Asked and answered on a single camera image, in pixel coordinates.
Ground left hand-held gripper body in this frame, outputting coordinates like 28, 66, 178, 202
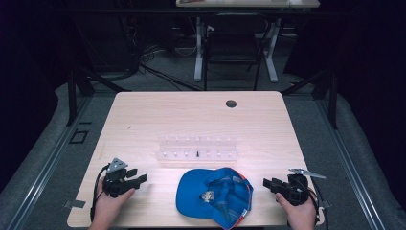
102, 157, 135, 198

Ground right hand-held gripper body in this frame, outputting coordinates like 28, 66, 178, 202
277, 168, 327, 206

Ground person's right hand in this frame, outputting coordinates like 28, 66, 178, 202
275, 192, 317, 230

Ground person's left hand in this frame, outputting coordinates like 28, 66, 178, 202
90, 177, 137, 230

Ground grey tape piece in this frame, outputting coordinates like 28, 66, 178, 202
62, 199, 87, 210

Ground blue baseball cap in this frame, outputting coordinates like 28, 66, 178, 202
175, 167, 255, 230

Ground clear acrylic rack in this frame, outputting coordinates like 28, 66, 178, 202
155, 135, 239, 162

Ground black metal stand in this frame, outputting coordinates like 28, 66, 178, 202
281, 67, 340, 130
65, 66, 132, 127

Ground black chair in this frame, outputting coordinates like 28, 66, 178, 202
202, 12, 273, 92

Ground white-legged desk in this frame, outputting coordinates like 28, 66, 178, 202
175, 0, 321, 83

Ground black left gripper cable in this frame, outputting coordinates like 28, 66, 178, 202
90, 164, 110, 223

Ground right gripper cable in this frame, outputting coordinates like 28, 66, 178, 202
304, 180, 324, 225

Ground aluminium floor rail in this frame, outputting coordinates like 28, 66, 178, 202
317, 99, 386, 230
6, 95, 92, 230

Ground black floor cables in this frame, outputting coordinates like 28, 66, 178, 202
137, 41, 205, 92

